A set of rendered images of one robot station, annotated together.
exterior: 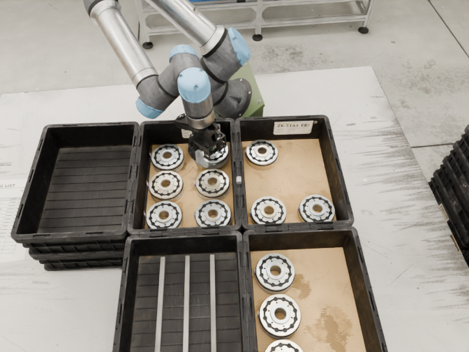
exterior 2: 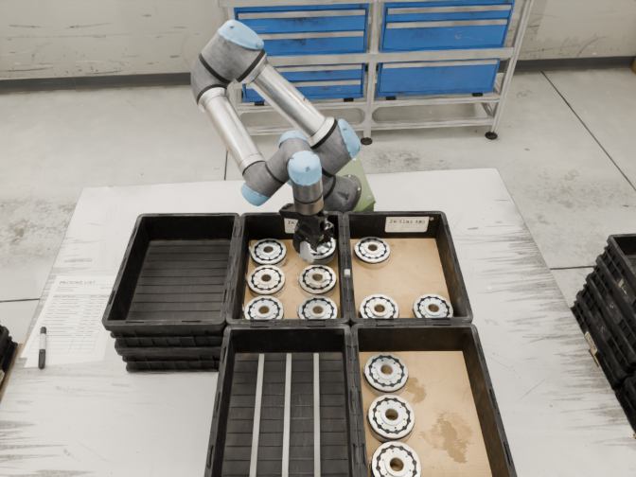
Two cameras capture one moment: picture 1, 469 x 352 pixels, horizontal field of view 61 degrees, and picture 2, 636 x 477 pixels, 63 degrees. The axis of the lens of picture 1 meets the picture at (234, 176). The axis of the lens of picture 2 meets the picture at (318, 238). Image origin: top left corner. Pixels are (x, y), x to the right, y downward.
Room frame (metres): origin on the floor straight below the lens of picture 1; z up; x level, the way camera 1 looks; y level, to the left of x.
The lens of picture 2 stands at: (-0.26, 0.03, 1.95)
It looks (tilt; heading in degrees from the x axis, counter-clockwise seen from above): 45 degrees down; 2
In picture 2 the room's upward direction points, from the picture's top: straight up
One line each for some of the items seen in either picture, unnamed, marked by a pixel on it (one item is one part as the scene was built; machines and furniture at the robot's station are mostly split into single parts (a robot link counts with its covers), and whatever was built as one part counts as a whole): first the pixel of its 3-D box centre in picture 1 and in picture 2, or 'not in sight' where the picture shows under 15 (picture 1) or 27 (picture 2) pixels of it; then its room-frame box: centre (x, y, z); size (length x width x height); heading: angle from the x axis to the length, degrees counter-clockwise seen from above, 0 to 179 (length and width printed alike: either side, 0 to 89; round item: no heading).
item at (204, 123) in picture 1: (200, 113); (309, 200); (0.74, 0.09, 1.09); 0.08 x 0.08 x 0.05
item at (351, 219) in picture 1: (289, 168); (401, 263); (0.68, -0.16, 0.92); 0.40 x 0.30 x 0.02; 3
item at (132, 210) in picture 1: (186, 172); (290, 264); (0.67, 0.14, 0.92); 0.40 x 0.30 x 0.02; 3
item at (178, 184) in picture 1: (165, 184); (266, 279); (0.67, 0.21, 0.86); 0.10 x 0.10 x 0.01
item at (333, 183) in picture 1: (287, 178); (399, 275); (0.68, -0.16, 0.87); 0.40 x 0.30 x 0.11; 3
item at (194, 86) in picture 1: (195, 92); (305, 176); (0.73, 0.10, 1.17); 0.09 x 0.08 x 0.11; 17
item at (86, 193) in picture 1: (87, 186); (181, 278); (0.66, 0.44, 0.87); 0.40 x 0.30 x 0.11; 3
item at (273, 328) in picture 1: (280, 314); (391, 415); (0.28, -0.11, 0.86); 0.10 x 0.10 x 0.01
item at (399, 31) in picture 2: not in sight; (442, 50); (2.64, -0.57, 0.60); 0.72 x 0.03 x 0.56; 96
